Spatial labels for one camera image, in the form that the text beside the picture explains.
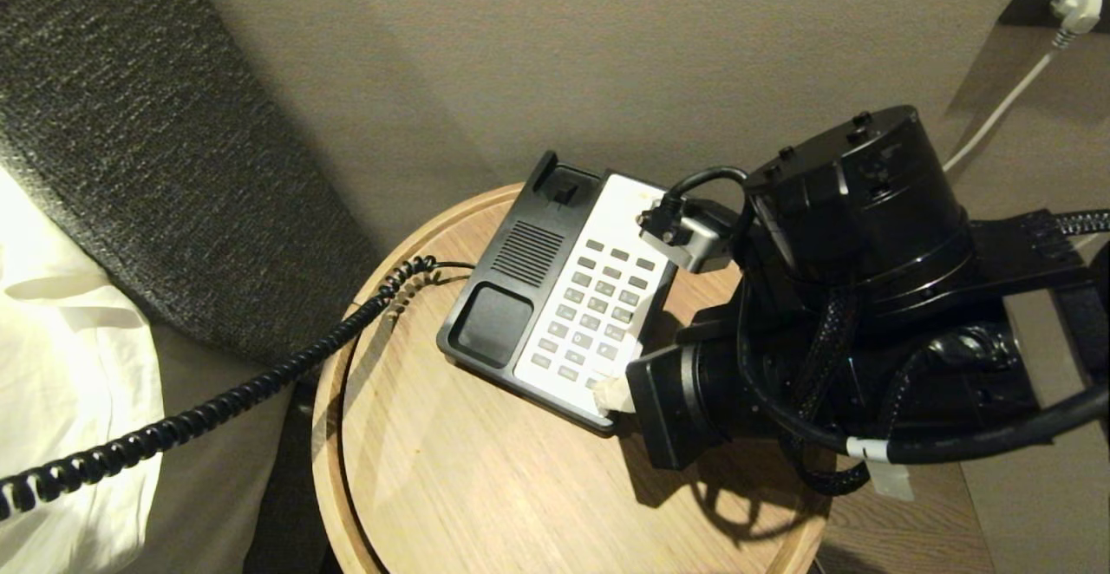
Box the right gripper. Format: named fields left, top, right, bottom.
left=592, top=324, right=786, bottom=472

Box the black and white desk phone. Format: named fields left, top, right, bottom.
left=436, top=151, right=686, bottom=436

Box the round wooden side table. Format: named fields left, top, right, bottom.
left=312, top=182, right=835, bottom=574

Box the beige bed sheet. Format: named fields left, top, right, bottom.
left=130, top=323, right=297, bottom=574

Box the grey fabric headboard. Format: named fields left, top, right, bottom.
left=0, top=0, right=384, bottom=369

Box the white bed sheet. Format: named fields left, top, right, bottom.
left=0, top=166, right=166, bottom=574

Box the white power plug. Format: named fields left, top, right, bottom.
left=1050, top=0, right=1104, bottom=36

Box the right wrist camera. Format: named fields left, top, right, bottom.
left=637, top=166, right=752, bottom=275

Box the black cable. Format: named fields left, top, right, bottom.
left=735, top=292, right=1110, bottom=499

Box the black coiled phone cord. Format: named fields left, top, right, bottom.
left=0, top=255, right=476, bottom=523

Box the white power cable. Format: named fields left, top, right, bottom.
left=943, top=29, right=1069, bottom=174

